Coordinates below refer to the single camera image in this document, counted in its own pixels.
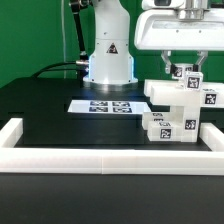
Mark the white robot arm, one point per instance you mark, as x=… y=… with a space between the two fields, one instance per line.
x=110 y=65

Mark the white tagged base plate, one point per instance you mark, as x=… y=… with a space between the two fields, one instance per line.
x=108 y=107

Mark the white U-shaped fence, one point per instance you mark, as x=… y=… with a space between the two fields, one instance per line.
x=87 y=161

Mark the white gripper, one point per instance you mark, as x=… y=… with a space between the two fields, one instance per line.
x=162 y=30

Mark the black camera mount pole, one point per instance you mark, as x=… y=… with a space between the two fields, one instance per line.
x=76 y=6

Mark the white chair seat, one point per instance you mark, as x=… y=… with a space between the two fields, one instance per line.
x=184 y=122

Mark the white chair back frame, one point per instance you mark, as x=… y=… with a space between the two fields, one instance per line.
x=172 y=93

